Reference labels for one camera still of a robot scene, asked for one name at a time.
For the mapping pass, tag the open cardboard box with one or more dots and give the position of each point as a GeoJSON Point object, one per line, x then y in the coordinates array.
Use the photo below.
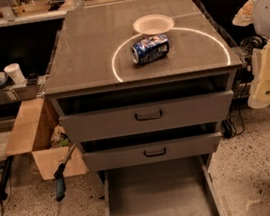
{"type": "Point", "coordinates": [32, 132]}

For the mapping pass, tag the grey open bottom drawer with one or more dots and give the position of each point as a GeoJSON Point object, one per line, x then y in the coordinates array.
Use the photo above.
{"type": "Point", "coordinates": [180, 187]}

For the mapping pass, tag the grey side shelf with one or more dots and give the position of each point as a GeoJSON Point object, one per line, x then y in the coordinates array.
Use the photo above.
{"type": "Point", "coordinates": [13, 93]}

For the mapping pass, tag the white paper cup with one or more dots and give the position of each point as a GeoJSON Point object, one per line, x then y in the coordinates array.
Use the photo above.
{"type": "Point", "coordinates": [15, 73]}

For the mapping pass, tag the blue pepsi can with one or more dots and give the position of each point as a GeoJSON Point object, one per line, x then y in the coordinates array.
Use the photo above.
{"type": "Point", "coordinates": [149, 49]}

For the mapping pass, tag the white paper bowl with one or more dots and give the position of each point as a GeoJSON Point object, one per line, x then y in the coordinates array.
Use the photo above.
{"type": "Point", "coordinates": [153, 24]}

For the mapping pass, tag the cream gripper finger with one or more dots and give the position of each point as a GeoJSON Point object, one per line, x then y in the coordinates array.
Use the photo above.
{"type": "Point", "coordinates": [259, 94]}
{"type": "Point", "coordinates": [244, 16]}

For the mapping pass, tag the teal handled tool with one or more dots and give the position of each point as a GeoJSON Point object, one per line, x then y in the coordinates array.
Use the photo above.
{"type": "Point", "coordinates": [59, 174]}

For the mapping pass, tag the grey middle drawer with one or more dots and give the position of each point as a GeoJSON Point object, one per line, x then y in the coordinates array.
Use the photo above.
{"type": "Point", "coordinates": [151, 152]}

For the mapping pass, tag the grey top drawer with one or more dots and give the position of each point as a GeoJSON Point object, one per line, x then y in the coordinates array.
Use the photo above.
{"type": "Point", "coordinates": [148, 117]}

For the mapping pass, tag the black bar on floor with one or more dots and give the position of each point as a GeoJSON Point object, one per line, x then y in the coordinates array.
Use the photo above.
{"type": "Point", "coordinates": [4, 177]}

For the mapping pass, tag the grey drawer cabinet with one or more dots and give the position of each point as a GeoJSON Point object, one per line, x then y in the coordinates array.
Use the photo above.
{"type": "Point", "coordinates": [142, 87]}

